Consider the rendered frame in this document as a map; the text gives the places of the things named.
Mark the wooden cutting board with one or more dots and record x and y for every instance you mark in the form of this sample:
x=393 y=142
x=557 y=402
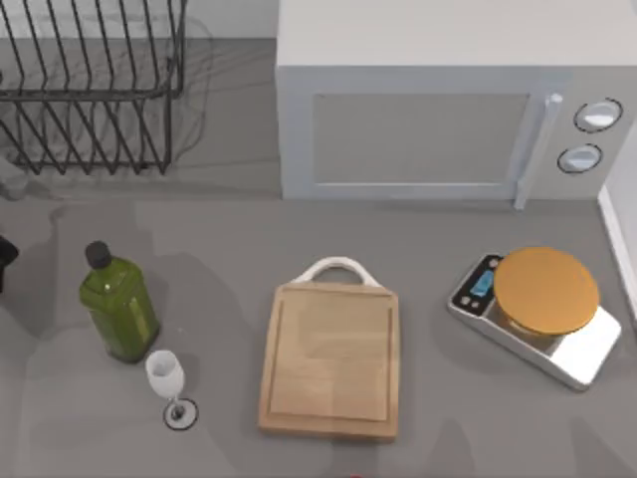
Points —
x=331 y=358

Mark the microwave oven door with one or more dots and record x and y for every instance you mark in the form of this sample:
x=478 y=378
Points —
x=418 y=139

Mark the white wine glass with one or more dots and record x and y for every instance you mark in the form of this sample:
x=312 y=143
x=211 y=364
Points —
x=164 y=374

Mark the green glass bottle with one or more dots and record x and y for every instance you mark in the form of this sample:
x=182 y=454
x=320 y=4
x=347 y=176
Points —
x=121 y=309

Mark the silver kitchen scale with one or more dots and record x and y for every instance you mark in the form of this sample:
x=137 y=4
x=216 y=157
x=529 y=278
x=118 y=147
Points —
x=542 y=309

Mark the pale microwave oven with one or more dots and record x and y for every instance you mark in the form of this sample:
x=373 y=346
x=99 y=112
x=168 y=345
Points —
x=448 y=40

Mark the microwave knob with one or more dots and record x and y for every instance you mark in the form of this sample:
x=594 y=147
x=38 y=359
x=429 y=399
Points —
x=579 y=159
x=597 y=115

